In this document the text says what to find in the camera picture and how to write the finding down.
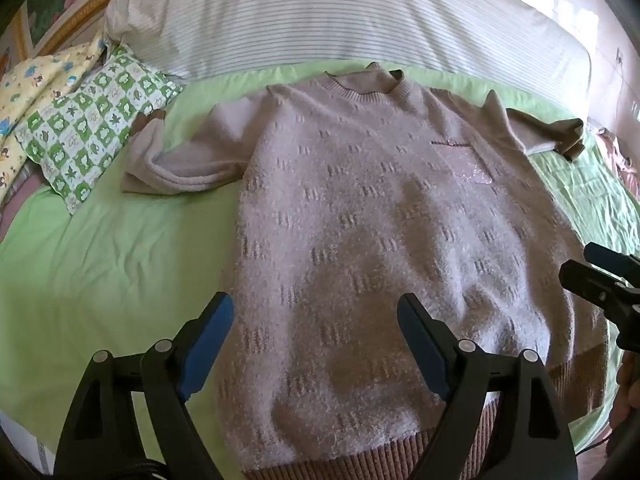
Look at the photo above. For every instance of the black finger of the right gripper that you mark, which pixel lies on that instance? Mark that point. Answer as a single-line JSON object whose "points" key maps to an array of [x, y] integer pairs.
{"points": [[609, 294], [624, 266]]}

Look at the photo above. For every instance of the gold framed flower painting left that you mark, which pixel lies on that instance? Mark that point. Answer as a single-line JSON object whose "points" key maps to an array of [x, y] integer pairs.
{"points": [[42, 27]]}

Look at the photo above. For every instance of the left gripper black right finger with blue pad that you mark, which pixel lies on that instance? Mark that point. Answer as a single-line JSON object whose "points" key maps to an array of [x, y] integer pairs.
{"points": [[530, 438]]}

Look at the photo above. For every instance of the light green bed sheet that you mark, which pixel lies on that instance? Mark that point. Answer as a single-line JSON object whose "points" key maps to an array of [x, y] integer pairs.
{"points": [[126, 269]]}

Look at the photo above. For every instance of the white wall socket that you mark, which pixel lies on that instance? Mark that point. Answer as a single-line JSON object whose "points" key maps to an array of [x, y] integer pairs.
{"points": [[619, 58]]}

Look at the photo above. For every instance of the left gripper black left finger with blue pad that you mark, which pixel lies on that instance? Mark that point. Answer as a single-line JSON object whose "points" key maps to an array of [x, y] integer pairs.
{"points": [[128, 418]]}

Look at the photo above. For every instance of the pinkish beige knit sweater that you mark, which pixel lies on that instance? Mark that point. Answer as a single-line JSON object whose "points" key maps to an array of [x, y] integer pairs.
{"points": [[356, 189]]}

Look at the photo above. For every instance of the white striped quilt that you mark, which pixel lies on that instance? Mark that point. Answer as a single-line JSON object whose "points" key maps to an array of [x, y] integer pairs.
{"points": [[504, 41]]}

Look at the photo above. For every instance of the pink cloth at bedside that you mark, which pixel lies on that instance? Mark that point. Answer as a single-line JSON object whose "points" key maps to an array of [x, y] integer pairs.
{"points": [[620, 166]]}

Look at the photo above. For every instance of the green white patterned pillow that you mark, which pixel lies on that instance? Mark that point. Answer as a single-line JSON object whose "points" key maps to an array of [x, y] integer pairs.
{"points": [[76, 138]]}

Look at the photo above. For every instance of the white striped mattress edge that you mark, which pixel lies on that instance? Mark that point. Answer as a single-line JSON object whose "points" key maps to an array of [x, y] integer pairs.
{"points": [[32, 449]]}

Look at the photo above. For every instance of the person's right hand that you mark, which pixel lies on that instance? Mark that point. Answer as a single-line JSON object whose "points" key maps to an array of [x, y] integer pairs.
{"points": [[627, 395]]}

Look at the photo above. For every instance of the yellow cartoon print blanket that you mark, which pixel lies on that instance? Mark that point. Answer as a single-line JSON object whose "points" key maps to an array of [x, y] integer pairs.
{"points": [[34, 84]]}

